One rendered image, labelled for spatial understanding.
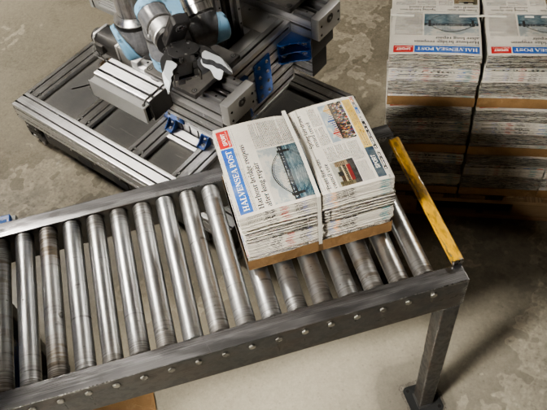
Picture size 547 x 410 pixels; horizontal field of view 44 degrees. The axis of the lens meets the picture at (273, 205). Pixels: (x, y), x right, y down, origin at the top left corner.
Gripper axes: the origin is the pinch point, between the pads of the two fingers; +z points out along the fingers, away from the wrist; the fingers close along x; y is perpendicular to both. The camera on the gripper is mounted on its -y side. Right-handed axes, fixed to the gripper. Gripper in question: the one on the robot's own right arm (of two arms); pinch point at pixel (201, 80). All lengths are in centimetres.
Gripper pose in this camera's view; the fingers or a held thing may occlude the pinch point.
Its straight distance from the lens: 151.3
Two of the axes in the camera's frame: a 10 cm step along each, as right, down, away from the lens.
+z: 4.5, 6.9, -5.7
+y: -0.4, 6.5, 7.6
